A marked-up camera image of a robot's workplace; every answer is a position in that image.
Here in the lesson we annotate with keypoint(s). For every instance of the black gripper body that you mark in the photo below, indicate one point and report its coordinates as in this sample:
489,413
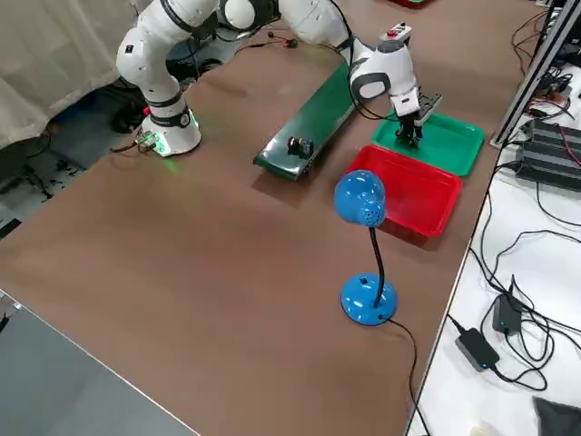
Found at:
410,123

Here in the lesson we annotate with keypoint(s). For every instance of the grey push button control box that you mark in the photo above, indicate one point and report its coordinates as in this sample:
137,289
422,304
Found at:
399,29

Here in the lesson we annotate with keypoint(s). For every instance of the red push button switch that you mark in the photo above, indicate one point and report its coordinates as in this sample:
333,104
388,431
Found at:
299,146

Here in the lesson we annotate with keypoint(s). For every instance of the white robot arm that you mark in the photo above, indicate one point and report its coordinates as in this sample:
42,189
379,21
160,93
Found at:
150,59

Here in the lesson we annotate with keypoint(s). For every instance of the green belt conveyor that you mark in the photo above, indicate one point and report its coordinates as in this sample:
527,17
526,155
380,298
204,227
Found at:
313,118

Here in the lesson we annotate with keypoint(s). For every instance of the red plastic tray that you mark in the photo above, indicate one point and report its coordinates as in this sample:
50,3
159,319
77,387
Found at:
422,195

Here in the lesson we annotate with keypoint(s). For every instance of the blue desk lamp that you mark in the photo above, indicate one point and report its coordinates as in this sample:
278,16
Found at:
363,195

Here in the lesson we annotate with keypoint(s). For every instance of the black finned power supply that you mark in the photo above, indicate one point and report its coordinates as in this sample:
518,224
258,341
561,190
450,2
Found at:
544,170
554,134

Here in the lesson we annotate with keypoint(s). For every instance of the small black connector module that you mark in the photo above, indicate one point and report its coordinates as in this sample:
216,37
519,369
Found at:
290,43

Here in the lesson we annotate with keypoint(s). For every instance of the black barrel plug lead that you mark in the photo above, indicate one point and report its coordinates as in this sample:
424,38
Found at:
271,34

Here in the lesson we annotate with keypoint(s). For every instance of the black power adapter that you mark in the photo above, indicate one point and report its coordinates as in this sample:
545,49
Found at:
506,313
476,349

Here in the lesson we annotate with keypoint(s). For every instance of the small green circuit board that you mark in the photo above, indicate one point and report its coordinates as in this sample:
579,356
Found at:
146,141

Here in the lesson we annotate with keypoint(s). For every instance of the white curtain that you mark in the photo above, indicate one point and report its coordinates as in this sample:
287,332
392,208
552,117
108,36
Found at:
45,54

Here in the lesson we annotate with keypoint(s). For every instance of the grey metal panel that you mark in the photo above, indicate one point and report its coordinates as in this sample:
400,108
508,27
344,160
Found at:
45,386

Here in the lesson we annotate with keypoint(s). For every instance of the aluminium frame post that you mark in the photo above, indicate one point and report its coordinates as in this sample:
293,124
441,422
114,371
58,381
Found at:
531,77

